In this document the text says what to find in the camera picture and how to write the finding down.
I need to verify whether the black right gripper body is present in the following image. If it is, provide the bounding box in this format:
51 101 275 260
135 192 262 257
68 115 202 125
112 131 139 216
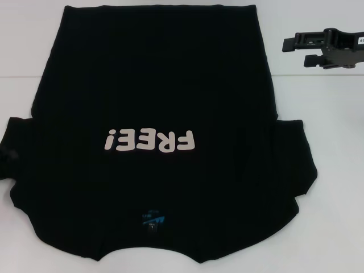
321 27 364 69

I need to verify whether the black shirt with FREE print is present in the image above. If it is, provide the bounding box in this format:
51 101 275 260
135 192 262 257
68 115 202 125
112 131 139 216
0 4 319 257

